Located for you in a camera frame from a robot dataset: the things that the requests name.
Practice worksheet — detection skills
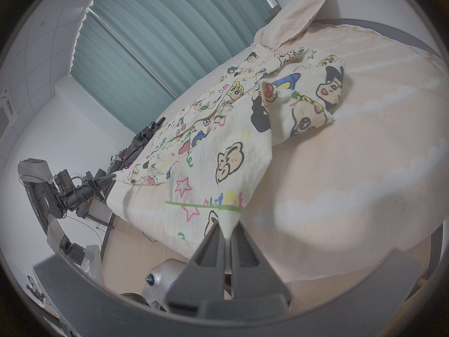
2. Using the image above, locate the blue-green curtain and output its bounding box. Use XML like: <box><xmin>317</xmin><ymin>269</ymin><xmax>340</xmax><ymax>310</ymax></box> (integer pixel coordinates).
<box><xmin>87</xmin><ymin>0</ymin><xmax>282</xmax><ymax>99</ymax></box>
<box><xmin>69</xmin><ymin>11</ymin><xmax>178</xmax><ymax>143</ymax></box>

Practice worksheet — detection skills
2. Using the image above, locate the pink striped pillow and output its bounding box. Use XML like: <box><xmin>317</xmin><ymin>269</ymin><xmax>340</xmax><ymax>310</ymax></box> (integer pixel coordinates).
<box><xmin>251</xmin><ymin>0</ymin><xmax>332</xmax><ymax>51</ymax></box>

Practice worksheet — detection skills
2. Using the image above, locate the white printed pyjama top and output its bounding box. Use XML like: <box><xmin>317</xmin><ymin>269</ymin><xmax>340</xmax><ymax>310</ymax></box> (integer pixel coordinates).
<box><xmin>107</xmin><ymin>46</ymin><xmax>348</xmax><ymax>240</ymax></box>

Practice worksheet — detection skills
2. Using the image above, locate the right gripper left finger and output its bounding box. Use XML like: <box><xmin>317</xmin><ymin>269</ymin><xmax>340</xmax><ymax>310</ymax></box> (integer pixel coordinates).
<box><xmin>164</xmin><ymin>219</ymin><xmax>227</xmax><ymax>307</ymax></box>

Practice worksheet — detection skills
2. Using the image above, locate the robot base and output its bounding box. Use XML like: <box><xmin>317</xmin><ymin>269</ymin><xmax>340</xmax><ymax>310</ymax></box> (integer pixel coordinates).
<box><xmin>46</xmin><ymin>220</ymin><xmax>234</xmax><ymax>311</ymax></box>

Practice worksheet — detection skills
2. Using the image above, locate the black garment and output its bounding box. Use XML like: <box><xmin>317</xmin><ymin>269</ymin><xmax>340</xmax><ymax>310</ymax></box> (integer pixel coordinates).
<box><xmin>128</xmin><ymin>117</ymin><xmax>166</xmax><ymax>164</ymax></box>

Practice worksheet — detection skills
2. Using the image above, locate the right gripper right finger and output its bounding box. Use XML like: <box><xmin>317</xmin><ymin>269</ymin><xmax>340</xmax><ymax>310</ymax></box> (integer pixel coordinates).
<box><xmin>229</xmin><ymin>219</ymin><xmax>294</xmax><ymax>312</ymax></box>

